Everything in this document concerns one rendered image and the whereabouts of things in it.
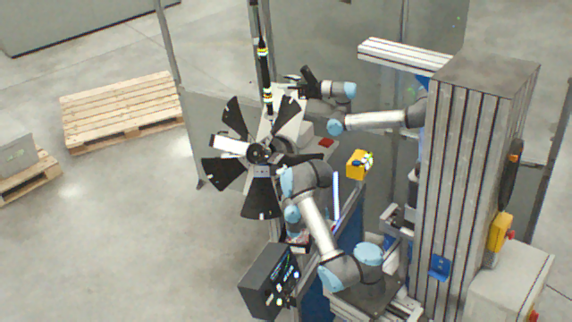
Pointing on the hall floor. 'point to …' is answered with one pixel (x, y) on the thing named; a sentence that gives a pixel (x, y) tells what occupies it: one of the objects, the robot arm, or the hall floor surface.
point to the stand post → (275, 228)
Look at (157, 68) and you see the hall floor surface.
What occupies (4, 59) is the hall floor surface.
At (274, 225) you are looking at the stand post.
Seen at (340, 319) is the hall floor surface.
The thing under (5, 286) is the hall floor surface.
